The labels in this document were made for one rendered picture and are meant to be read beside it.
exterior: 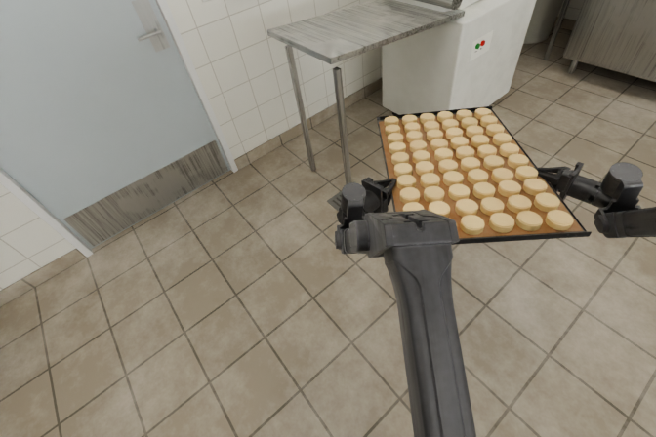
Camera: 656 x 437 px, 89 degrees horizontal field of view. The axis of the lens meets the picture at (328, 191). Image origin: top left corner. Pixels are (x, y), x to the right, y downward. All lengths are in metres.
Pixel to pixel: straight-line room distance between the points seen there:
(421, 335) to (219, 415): 1.50
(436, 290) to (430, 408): 0.10
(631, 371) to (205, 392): 1.80
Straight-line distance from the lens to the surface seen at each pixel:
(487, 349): 1.79
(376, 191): 0.87
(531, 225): 0.87
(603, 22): 3.39
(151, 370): 2.00
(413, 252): 0.35
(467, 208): 0.86
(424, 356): 0.35
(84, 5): 2.07
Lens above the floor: 1.64
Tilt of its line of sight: 46 degrees down
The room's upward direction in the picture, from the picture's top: 10 degrees counter-clockwise
